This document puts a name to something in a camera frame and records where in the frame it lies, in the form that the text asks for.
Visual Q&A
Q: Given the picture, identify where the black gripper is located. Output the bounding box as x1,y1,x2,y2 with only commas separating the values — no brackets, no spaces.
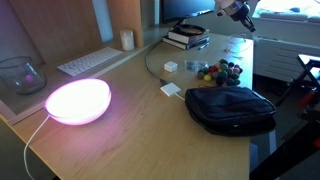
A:
233,2,257,33

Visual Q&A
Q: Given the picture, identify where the white charger cable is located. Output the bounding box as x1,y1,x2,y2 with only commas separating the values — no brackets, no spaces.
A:
223,32,255,60

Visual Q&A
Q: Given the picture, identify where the white cube charger head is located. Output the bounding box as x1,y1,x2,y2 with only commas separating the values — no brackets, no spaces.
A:
163,60,179,73

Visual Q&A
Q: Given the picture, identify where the clear plastic object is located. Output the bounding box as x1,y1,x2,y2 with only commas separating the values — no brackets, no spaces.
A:
184,59,208,73

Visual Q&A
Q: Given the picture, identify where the light blue floor tape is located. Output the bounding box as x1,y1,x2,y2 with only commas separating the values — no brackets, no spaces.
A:
249,129,278,172

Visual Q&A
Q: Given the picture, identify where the white radiator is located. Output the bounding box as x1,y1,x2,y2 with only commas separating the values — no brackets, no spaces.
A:
252,35,320,84

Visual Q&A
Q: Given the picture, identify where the colourful felt ball trivet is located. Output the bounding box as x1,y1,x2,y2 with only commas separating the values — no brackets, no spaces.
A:
196,58,244,86

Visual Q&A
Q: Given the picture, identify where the round black monitor base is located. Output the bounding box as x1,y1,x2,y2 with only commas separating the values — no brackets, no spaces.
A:
174,18,207,36

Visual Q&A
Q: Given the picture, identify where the black fabric bag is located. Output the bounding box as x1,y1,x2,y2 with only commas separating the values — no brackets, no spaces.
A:
184,85,277,136

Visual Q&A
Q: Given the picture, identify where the white flat adapter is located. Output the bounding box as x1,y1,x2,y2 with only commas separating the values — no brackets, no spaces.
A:
160,82,182,97

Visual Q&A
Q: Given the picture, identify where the white keyboard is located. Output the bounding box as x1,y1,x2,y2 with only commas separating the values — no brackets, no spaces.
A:
56,46,124,77

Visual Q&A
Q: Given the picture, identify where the glowing bowl lamp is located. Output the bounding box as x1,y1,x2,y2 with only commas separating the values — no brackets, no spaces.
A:
44,78,113,126

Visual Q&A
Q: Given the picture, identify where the clear glass bowl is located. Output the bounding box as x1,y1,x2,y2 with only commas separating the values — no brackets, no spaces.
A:
0,55,48,95

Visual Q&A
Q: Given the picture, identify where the black clamp orange handle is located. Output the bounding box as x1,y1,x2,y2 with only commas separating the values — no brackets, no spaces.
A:
298,89,317,108

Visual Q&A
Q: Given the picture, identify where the grey braided cable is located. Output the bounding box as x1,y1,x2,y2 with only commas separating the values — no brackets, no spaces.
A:
145,41,169,86

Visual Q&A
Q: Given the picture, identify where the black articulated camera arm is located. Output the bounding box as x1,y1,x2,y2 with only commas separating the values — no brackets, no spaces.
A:
249,123,320,180

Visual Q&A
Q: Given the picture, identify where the white lamp cable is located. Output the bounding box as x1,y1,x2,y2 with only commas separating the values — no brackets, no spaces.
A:
23,114,51,180

